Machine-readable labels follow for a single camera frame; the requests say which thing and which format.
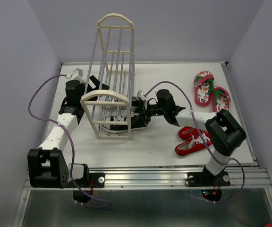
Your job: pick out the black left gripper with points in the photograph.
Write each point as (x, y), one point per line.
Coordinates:
(95, 82)

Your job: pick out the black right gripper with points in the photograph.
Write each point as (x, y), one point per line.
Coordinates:
(146, 111)

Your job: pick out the cream and chrome shoe shelf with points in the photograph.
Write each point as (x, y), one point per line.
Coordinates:
(112, 62)

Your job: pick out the pink green flip-flop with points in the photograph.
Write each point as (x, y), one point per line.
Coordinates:
(220, 99)
(203, 86)

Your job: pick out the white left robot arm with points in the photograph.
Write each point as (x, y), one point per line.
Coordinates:
(46, 164)

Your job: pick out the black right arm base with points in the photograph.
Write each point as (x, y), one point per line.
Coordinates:
(211, 184)

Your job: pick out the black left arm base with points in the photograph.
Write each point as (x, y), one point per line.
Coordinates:
(91, 181)

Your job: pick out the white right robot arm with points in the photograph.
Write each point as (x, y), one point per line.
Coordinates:
(218, 132)

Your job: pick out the red sneaker far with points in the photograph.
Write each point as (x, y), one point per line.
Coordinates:
(187, 133)

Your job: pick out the red sneaker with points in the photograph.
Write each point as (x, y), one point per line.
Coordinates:
(187, 133)
(193, 145)

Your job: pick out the red sneaker near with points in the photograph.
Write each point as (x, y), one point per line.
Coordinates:
(193, 145)

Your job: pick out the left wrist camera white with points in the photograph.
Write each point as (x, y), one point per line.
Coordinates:
(77, 74)

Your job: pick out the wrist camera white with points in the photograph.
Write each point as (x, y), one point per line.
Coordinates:
(77, 74)
(141, 95)

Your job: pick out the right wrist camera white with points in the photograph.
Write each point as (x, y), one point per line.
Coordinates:
(141, 95)

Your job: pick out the aluminium mounting rail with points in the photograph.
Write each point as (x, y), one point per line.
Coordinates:
(167, 178)

